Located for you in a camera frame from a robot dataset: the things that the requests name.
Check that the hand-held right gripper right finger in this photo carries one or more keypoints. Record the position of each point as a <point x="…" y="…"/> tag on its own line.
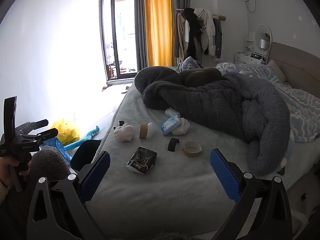
<point x="225" y="177"/>

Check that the brown cardboard tape core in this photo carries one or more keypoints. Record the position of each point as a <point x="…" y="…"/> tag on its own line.
<point x="186" y="152"/>
<point x="143" y="131"/>

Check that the white crumpled tissue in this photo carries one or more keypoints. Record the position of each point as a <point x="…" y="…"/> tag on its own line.
<point x="123" y="133"/>

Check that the white jacket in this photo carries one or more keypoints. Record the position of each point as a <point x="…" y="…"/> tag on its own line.
<point x="207" y="32"/>

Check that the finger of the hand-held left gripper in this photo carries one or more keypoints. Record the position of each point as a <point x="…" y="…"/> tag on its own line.
<point x="46" y="133"/>
<point x="35" y="125"/>

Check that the white dresser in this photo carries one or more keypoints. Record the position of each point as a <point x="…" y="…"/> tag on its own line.
<point x="246" y="58"/>

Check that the yellow plastic bag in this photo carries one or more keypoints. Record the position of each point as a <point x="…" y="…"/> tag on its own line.
<point x="66" y="131"/>

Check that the blue white patterned quilt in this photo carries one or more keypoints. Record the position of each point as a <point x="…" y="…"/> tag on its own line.
<point x="300" y="110"/>

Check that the black bin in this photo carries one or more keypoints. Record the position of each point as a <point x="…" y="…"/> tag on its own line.
<point x="85" y="152"/>

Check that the bed with light grey sheet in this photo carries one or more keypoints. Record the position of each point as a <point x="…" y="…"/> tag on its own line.
<point x="175" y="192"/>

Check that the black jacket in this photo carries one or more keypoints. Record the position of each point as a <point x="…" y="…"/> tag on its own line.
<point x="192" y="32"/>

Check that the yellow curtain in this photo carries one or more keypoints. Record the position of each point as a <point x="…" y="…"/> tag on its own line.
<point x="158" y="22"/>

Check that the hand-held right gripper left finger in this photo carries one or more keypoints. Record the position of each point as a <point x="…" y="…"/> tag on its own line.
<point x="96" y="175"/>

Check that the round mirror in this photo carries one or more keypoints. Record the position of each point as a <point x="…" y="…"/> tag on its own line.
<point x="262" y="31"/>

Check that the beige coat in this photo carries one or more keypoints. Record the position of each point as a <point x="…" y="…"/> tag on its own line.
<point x="178" y="35"/>

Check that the light slipper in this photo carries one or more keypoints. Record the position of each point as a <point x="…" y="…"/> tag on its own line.
<point x="125" y="90"/>

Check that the brown plush cushion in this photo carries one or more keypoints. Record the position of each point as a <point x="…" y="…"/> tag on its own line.
<point x="200" y="76"/>

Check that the blue tissue pack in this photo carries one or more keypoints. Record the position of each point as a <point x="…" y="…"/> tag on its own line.
<point x="170" y="126"/>

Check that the white desk organizer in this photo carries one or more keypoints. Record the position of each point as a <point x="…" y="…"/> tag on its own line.
<point x="249" y="43"/>

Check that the blue plastic packet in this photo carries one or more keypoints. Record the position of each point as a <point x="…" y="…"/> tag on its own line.
<point x="58" y="148"/>

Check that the clear bubble wrap piece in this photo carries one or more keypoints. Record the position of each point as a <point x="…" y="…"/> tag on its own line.
<point x="172" y="112"/>
<point x="151" y="129"/>

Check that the person's left hand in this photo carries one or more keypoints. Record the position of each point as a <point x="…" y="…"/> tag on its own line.
<point x="5" y="170"/>

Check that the white cloth under tissues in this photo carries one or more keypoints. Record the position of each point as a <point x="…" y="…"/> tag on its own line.
<point x="183" y="127"/>

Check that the beige pillow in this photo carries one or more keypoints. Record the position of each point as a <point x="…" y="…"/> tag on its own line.
<point x="276" y="70"/>

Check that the black framed window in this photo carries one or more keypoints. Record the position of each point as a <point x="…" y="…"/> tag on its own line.
<point x="106" y="30"/>

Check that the dark grey fleece blanket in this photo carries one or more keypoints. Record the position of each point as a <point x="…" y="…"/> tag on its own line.
<point x="212" y="105"/>

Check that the clothes rail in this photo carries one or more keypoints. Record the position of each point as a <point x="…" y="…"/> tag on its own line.
<point x="217" y="16"/>

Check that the person's grey fleece leg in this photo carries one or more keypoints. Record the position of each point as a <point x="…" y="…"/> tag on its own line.
<point x="51" y="165"/>

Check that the white table lamp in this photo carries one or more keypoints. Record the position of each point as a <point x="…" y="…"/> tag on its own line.
<point x="263" y="44"/>

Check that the grey garment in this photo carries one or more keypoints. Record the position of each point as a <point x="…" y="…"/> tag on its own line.
<point x="218" y="37"/>

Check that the blue dinosaur toy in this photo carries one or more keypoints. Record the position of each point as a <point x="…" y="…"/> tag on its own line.
<point x="87" y="138"/>

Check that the person's left forearm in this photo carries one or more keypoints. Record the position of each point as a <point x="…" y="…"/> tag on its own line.
<point x="3" y="195"/>

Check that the small orange item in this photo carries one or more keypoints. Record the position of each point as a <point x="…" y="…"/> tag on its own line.
<point x="106" y="88"/>

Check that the black band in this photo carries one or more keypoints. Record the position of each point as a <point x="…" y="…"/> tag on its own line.
<point x="172" y="145"/>

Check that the black snack packet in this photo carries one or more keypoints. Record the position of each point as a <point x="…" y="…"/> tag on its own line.
<point x="141" y="160"/>

